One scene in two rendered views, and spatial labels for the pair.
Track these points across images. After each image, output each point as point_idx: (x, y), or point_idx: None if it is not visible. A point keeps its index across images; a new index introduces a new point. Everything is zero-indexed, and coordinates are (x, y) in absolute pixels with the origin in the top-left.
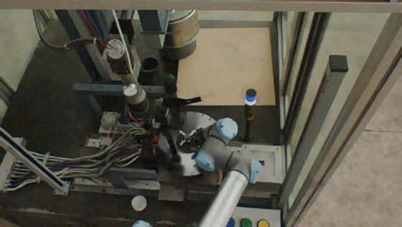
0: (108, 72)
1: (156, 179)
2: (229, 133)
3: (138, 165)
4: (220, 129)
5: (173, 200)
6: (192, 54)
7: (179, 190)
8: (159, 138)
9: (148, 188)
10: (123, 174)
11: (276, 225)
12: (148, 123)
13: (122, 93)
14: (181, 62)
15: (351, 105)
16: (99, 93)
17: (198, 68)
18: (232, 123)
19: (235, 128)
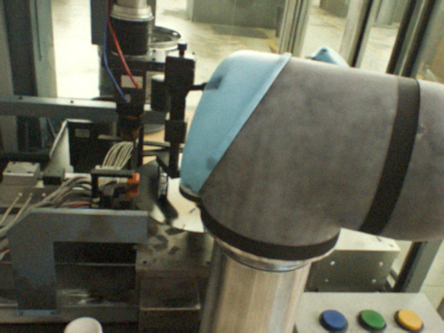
0: (16, 130)
1: (123, 288)
2: (341, 64)
3: (79, 266)
4: (325, 54)
5: (177, 308)
6: (164, 132)
7: (186, 289)
8: (140, 182)
9: (105, 304)
10: (63, 229)
11: (434, 318)
12: (141, 100)
13: (63, 109)
14: (148, 138)
15: None
16: (12, 108)
17: None
18: (339, 56)
19: (346, 64)
